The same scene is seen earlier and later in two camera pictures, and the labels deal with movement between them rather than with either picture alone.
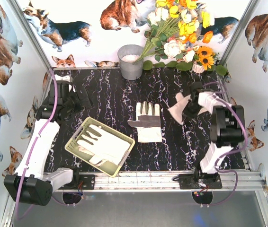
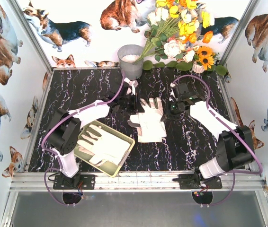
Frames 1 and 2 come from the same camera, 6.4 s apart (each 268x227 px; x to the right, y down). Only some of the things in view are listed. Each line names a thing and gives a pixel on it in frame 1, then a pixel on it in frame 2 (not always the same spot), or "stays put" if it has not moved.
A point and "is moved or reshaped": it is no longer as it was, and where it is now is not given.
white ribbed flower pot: (197, 68) stays put
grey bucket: (127, 55) stays put
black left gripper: (77, 100) → (132, 101)
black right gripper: (190, 107) → (167, 113)
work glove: (177, 109) is moved or reshaped
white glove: (108, 147) stays put
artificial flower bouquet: (177, 30) stays put
